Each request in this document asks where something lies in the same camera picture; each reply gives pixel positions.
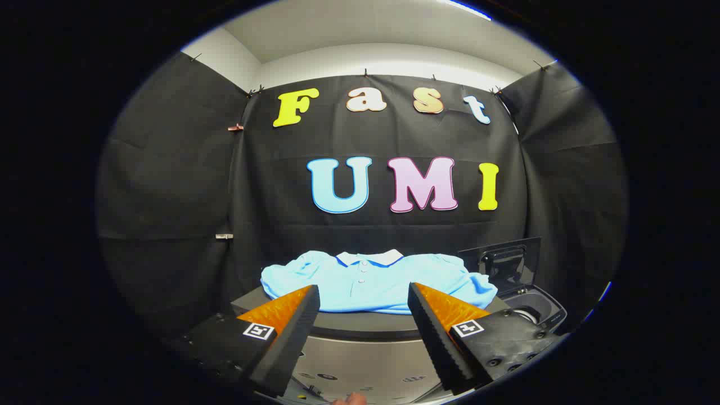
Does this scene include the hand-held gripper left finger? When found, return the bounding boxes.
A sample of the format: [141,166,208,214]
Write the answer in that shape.
[169,285,321,396]

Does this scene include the light blue polo shirt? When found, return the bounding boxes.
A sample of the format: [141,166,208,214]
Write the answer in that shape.
[260,249,498,314]

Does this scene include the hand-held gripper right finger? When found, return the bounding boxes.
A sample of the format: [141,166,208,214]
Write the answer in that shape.
[408,283,565,395]

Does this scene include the grey washing machine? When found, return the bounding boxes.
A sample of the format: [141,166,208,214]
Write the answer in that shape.
[495,284,569,334]

